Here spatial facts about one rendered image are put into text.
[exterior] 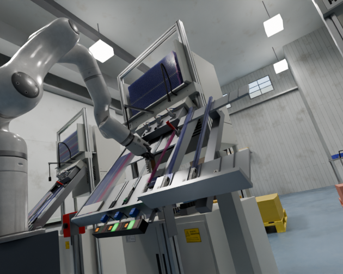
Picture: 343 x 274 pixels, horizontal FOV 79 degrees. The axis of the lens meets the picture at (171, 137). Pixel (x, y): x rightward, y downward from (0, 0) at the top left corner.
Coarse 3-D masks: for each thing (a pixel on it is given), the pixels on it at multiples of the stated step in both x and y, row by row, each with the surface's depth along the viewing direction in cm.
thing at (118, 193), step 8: (144, 176) 102; (160, 176) 91; (120, 184) 115; (128, 184) 108; (144, 184) 96; (112, 192) 114; (120, 192) 107; (136, 192) 95; (112, 200) 106; (120, 200) 100; (128, 200) 94; (136, 200) 89; (104, 208) 105
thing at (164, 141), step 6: (168, 132) 129; (156, 138) 135; (168, 138) 121; (174, 138) 115; (150, 144) 133; (162, 144) 120; (174, 144) 109; (126, 150) 162; (156, 150) 119; (162, 150) 115; (168, 150) 119; (138, 156) 132; (132, 162) 131
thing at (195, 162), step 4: (208, 104) 89; (208, 108) 86; (208, 112) 84; (204, 116) 83; (208, 116) 82; (204, 120) 80; (204, 124) 78; (204, 128) 76; (200, 132) 75; (204, 132) 75; (200, 136) 73; (200, 140) 71; (200, 144) 70; (200, 148) 69; (196, 152) 68; (200, 152) 68; (196, 156) 66; (196, 160) 64; (192, 164) 64; (196, 164) 63; (196, 168) 63
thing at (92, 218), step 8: (112, 208) 93; (120, 208) 89; (128, 208) 87; (144, 208) 82; (80, 216) 112; (88, 216) 107; (96, 216) 103; (112, 216) 97; (128, 216) 92; (80, 224) 118; (88, 224) 114
